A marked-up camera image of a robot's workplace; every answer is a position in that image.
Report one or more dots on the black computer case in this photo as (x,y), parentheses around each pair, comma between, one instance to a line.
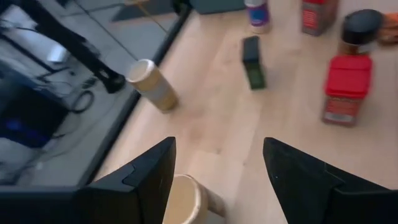
(28,112)

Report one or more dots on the tan spice jar pale label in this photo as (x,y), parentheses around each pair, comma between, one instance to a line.
(155,90)

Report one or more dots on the smoked paprika tin red lid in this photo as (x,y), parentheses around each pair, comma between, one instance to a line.
(317,18)
(346,77)

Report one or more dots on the orange spice bottle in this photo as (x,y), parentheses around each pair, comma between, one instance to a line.
(388,29)

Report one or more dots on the purple label spice bottle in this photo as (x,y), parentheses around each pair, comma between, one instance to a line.
(257,15)

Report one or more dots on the green black pepper tin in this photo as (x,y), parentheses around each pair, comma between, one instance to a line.
(255,74)

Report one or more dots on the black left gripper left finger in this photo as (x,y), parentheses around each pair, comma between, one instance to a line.
(140,193)

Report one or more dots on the black stand leg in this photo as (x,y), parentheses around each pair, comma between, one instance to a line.
(77,49)

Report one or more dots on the black-lid spice jar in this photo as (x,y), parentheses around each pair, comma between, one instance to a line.
(360,28)

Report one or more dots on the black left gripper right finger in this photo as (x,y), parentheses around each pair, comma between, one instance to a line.
(311,193)

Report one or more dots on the grey plastic bin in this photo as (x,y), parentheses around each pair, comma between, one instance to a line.
(217,6)

